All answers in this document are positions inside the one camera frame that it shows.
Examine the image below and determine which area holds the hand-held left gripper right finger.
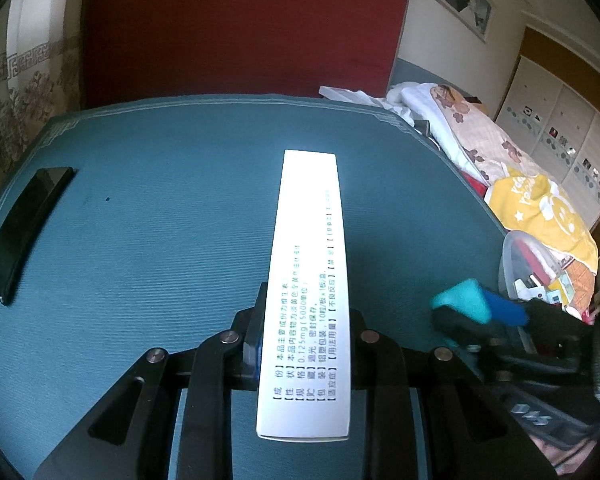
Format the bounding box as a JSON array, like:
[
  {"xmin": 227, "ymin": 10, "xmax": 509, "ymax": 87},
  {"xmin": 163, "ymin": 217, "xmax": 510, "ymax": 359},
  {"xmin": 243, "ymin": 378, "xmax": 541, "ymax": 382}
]
[{"xmin": 349, "ymin": 307, "xmax": 561, "ymax": 480}]

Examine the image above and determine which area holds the crumpled white cloth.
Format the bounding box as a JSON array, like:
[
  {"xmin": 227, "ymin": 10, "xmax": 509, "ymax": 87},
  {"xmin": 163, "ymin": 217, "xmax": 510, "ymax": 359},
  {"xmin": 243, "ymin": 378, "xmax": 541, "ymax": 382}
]
[{"xmin": 385, "ymin": 82, "xmax": 431, "ymax": 128}]

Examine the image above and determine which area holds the red cloth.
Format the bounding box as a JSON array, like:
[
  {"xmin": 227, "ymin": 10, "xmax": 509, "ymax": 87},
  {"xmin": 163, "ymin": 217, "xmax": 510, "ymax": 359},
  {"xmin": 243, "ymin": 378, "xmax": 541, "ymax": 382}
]
[{"xmin": 460, "ymin": 170, "xmax": 491, "ymax": 196}]

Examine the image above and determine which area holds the clear plastic bowl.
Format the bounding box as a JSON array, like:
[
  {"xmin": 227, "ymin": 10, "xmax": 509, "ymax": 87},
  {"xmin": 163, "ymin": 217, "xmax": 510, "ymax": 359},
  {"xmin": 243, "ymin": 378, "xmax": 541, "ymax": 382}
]
[{"xmin": 497, "ymin": 230, "xmax": 598, "ymax": 321}]

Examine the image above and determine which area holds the white and blue medicine box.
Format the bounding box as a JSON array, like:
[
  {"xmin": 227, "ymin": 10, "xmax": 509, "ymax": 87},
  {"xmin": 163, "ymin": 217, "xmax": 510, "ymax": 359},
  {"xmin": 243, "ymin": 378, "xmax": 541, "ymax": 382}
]
[{"xmin": 256, "ymin": 149, "xmax": 352, "ymax": 443}]

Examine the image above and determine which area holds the teal ribbed desktop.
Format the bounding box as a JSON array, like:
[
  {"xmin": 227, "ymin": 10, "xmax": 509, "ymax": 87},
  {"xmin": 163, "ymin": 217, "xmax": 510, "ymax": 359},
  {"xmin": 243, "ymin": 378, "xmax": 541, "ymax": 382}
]
[{"xmin": 0, "ymin": 94, "xmax": 531, "ymax": 480}]

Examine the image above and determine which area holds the floral quilt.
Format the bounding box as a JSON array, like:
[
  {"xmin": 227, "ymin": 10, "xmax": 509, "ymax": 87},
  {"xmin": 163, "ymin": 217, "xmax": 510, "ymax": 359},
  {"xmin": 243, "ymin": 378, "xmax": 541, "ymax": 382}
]
[{"xmin": 427, "ymin": 82, "xmax": 546, "ymax": 196}]

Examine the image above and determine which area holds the red headboard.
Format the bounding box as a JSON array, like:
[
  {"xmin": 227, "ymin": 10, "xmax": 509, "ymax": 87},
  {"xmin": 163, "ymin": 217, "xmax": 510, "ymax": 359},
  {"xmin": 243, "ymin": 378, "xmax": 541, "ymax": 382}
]
[{"xmin": 80, "ymin": 0, "xmax": 415, "ymax": 111}]

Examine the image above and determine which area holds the white wardrobe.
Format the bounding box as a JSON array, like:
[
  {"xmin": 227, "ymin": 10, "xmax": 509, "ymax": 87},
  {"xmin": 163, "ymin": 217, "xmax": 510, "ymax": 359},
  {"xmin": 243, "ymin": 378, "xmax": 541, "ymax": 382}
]
[{"xmin": 495, "ymin": 25, "xmax": 600, "ymax": 231}]

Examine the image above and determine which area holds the teal floss container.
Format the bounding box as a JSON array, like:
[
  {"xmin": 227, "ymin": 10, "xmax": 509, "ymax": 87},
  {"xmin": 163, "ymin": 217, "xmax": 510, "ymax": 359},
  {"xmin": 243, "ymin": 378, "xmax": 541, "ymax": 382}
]
[{"xmin": 430, "ymin": 279, "xmax": 493, "ymax": 325}]

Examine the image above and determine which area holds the patterned beige curtain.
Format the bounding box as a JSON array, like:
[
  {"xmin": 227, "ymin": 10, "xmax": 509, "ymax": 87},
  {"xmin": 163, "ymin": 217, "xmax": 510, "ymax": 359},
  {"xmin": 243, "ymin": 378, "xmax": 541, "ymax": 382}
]
[{"xmin": 0, "ymin": 0, "xmax": 88, "ymax": 211}]

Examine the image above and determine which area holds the yellow printed cloth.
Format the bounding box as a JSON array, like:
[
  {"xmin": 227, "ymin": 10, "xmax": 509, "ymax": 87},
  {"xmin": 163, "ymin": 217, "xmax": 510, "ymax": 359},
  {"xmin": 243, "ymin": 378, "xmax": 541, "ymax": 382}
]
[{"xmin": 484, "ymin": 170, "xmax": 600, "ymax": 273}]

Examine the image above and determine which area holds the person's right hand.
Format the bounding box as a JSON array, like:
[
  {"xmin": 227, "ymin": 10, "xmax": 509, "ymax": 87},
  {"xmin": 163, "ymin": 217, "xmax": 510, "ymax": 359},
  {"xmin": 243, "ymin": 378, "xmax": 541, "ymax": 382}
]
[{"xmin": 534, "ymin": 430, "xmax": 600, "ymax": 475}]

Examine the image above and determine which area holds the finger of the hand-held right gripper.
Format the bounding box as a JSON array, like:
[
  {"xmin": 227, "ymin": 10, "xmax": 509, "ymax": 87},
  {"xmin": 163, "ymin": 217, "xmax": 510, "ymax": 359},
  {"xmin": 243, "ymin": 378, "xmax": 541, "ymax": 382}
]
[
  {"xmin": 433, "ymin": 306, "xmax": 507, "ymax": 349},
  {"xmin": 482, "ymin": 289, "xmax": 531, "ymax": 329}
]

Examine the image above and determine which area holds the black flat bar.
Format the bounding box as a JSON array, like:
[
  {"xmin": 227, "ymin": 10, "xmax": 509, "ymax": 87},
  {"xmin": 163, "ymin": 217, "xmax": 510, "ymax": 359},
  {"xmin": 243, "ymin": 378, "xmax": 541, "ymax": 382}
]
[{"xmin": 0, "ymin": 166, "xmax": 76, "ymax": 306}]

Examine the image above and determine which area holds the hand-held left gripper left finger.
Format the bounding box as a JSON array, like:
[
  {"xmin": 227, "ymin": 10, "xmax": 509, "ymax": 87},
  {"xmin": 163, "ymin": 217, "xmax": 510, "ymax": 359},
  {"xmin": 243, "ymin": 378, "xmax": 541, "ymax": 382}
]
[{"xmin": 32, "ymin": 282, "xmax": 271, "ymax": 480}]

